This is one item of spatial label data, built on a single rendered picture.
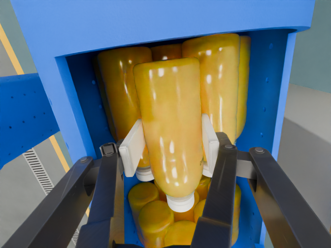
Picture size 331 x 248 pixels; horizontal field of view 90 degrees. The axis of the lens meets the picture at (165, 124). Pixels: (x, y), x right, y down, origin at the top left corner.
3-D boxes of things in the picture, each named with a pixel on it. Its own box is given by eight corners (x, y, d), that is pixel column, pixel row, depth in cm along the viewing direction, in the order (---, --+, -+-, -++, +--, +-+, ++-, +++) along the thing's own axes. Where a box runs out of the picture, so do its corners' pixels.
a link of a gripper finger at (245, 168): (223, 163, 11) (272, 161, 11) (212, 132, 16) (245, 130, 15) (223, 181, 12) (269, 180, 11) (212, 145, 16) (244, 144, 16)
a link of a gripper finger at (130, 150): (133, 177, 14) (125, 177, 14) (147, 140, 21) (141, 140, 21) (126, 146, 13) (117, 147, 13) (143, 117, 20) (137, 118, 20)
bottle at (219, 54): (168, 39, 21) (181, 162, 28) (207, 27, 15) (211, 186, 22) (210, 36, 24) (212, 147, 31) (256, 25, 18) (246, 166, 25)
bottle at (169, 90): (152, 56, 21) (169, 174, 28) (114, 61, 15) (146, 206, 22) (208, 49, 18) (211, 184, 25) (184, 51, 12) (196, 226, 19)
